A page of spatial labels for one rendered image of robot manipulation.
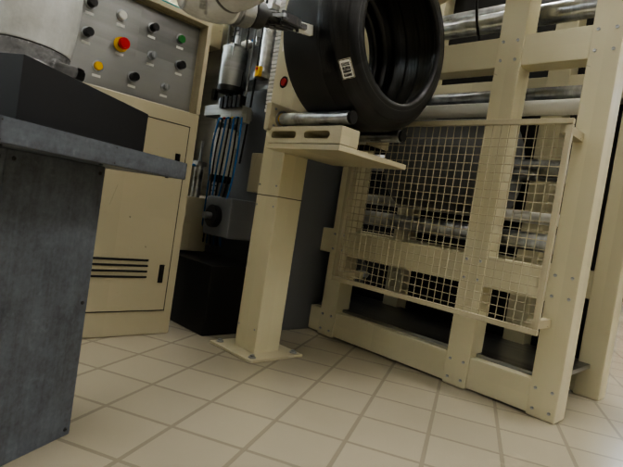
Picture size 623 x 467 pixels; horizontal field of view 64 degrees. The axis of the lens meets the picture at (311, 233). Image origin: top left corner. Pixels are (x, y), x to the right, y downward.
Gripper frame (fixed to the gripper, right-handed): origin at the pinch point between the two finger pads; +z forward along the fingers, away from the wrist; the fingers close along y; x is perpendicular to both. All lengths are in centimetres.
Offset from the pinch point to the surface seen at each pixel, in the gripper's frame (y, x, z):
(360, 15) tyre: -12.7, -4.3, 10.9
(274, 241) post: 28, 71, 16
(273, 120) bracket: 25.8, 25.9, 11.1
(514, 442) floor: -63, 119, 35
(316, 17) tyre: -1.7, -3.8, 3.5
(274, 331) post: 28, 107, 18
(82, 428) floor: -4, 104, -67
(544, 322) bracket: -57, 89, 63
